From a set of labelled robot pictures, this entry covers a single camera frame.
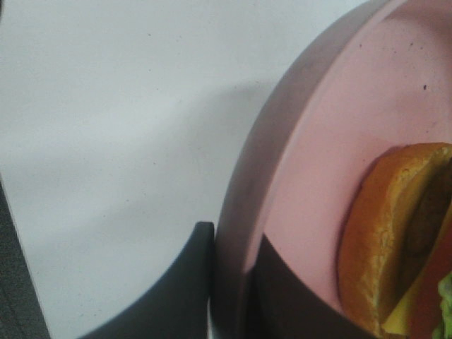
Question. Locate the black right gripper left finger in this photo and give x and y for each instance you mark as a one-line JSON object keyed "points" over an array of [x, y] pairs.
{"points": [[176, 306]]}

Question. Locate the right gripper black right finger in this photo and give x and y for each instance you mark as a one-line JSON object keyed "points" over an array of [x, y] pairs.
{"points": [[282, 306]]}

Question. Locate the burger with lettuce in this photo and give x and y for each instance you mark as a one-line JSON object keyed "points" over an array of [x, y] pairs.
{"points": [[400, 215]]}

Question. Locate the pink round plate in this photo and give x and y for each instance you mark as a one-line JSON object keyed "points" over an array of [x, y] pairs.
{"points": [[376, 79]]}

